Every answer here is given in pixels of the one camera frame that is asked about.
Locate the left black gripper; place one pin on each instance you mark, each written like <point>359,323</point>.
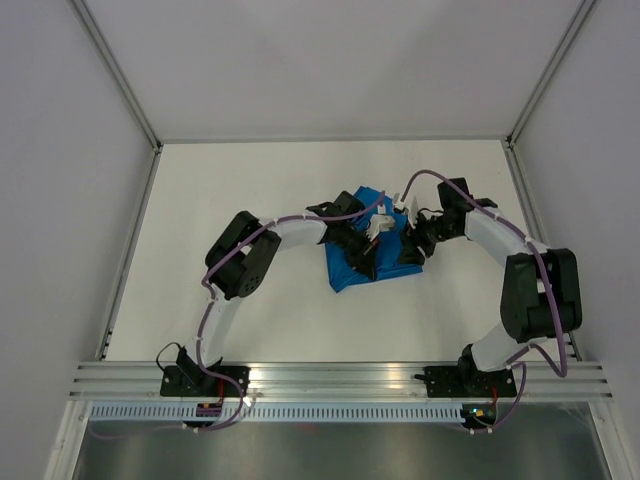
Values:
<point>364,260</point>

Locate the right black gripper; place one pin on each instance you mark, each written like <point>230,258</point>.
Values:
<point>409,254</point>

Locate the blue cloth napkin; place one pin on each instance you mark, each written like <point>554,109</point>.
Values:
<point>363,203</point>

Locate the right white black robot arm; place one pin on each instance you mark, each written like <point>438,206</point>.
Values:
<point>540,298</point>

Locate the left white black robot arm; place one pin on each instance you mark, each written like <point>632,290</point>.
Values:
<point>239,260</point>

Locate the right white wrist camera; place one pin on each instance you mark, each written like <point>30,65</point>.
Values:
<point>406,206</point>

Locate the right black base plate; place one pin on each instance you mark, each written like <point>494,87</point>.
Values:
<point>449,382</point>

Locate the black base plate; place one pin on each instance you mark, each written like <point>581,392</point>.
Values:
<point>177,384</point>
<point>449,382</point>

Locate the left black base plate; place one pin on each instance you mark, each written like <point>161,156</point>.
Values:
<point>177,384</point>

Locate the right aluminium frame post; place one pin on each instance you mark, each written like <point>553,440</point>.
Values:
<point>560,53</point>

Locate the aluminium frame post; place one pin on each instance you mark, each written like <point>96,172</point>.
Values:
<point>560,53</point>
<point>90,25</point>

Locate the aluminium mounting rail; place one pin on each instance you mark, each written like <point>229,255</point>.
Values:
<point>586,382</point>

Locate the white slotted cable duct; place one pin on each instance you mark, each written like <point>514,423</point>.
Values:
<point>323,412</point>

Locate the left aluminium frame post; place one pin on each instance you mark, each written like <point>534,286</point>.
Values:
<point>90,25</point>

